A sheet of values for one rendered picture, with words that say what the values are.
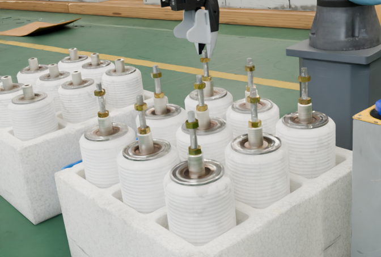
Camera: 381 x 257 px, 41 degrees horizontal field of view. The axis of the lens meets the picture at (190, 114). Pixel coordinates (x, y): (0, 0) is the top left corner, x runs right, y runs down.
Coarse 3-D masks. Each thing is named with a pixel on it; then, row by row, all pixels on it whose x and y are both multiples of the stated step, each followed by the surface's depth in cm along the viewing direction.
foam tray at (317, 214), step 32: (352, 160) 84; (64, 192) 89; (96, 192) 82; (320, 192) 76; (96, 224) 82; (128, 224) 73; (160, 224) 74; (256, 224) 69; (288, 224) 73; (320, 224) 78; (96, 256) 86; (128, 256) 76; (160, 256) 68; (192, 256) 64; (224, 256) 65; (256, 256) 69; (288, 256) 74; (320, 256) 80
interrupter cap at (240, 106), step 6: (234, 102) 94; (240, 102) 94; (264, 102) 92; (270, 102) 92; (234, 108) 90; (240, 108) 90; (246, 108) 91; (258, 108) 90; (264, 108) 89; (270, 108) 90
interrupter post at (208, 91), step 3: (204, 81) 99; (207, 81) 99; (210, 81) 99; (207, 84) 99; (210, 84) 99; (207, 87) 99; (210, 87) 99; (204, 90) 99; (207, 90) 99; (210, 90) 99; (213, 90) 100; (204, 93) 100; (207, 93) 99; (210, 93) 99; (213, 93) 100
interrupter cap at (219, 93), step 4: (216, 88) 103; (220, 88) 102; (192, 92) 102; (196, 92) 101; (216, 92) 101; (220, 92) 100; (224, 92) 100; (192, 96) 99; (196, 96) 99; (204, 96) 100; (208, 96) 99; (212, 96) 98; (216, 96) 98; (220, 96) 98; (224, 96) 98; (196, 100) 98; (204, 100) 97; (208, 100) 97
